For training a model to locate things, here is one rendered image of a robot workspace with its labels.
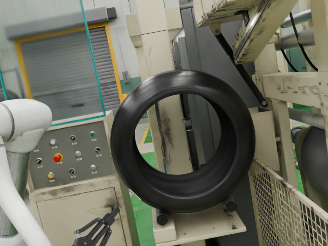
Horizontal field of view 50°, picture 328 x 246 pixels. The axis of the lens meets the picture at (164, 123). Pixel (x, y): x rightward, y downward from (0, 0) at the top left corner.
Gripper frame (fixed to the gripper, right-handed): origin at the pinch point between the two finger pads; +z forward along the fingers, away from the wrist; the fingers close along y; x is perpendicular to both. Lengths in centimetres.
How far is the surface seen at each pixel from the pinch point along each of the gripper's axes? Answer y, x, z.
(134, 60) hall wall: -79, -661, 652
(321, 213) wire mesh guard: 31, 59, 22
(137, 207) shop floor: 79, -234, 128
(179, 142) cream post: 5, -12, 56
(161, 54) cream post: -33, 2, 71
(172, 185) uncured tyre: 16.1, -12.7, 37.1
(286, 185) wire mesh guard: 31, 40, 38
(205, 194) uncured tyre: 18.9, 15.5, 27.4
